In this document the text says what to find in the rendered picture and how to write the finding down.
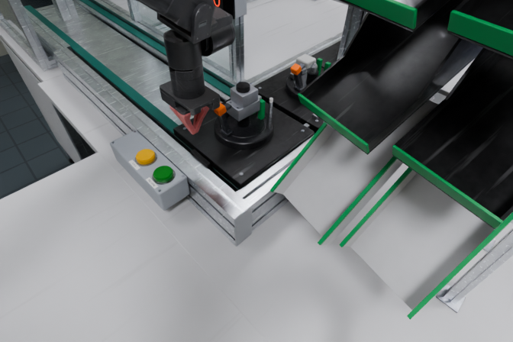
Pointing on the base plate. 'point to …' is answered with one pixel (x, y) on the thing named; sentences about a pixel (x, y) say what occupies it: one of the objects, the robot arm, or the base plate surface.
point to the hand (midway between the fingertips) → (194, 129)
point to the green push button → (162, 174)
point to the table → (102, 268)
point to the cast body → (243, 101)
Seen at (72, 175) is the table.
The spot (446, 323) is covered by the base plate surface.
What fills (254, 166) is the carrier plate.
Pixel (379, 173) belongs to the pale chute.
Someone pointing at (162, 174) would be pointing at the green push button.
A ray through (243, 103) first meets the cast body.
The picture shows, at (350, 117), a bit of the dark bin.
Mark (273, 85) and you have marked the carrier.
